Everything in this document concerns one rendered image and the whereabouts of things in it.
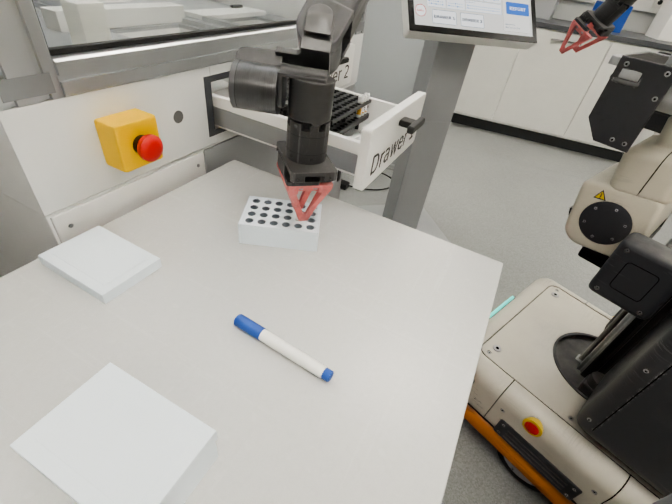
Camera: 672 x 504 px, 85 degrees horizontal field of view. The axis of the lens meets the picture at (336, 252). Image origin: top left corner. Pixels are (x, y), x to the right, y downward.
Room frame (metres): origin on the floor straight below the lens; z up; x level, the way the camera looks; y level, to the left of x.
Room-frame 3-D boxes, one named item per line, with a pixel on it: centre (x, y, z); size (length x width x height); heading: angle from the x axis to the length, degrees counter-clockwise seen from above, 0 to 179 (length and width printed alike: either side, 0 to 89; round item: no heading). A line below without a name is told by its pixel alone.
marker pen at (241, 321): (0.26, 0.05, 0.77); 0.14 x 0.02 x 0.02; 64
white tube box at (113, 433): (0.12, 0.15, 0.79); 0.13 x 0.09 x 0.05; 69
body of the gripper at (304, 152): (0.48, 0.06, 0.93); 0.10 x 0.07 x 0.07; 24
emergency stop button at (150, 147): (0.49, 0.30, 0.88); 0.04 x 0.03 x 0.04; 158
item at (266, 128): (0.78, 0.12, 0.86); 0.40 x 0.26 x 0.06; 68
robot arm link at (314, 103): (0.48, 0.07, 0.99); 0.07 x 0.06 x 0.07; 91
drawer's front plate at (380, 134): (0.70, -0.07, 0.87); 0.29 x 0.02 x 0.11; 158
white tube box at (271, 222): (0.49, 0.10, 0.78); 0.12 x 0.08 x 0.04; 94
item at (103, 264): (0.35, 0.32, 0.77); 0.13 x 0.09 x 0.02; 67
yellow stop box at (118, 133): (0.51, 0.33, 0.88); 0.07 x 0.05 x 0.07; 158
